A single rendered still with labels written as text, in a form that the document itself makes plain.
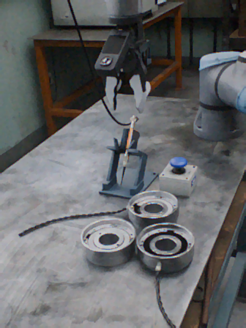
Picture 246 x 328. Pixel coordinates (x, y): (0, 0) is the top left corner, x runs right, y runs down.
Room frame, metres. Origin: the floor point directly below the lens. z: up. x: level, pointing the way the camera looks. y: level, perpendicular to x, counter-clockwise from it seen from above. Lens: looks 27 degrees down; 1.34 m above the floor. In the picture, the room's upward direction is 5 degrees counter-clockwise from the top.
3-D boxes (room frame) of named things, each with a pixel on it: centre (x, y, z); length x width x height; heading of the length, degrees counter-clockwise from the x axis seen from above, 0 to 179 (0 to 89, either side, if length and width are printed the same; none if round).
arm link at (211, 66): (1.21, -0.30, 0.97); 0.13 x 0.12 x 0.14; 20
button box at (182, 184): (0.91, -0.13, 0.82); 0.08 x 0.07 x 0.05; 154
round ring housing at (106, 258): (0.69, 0.04, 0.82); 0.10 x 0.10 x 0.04
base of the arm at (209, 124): (1.22, -0.30, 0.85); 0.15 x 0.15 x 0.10
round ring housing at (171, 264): (0.66, -0.07, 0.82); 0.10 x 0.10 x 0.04
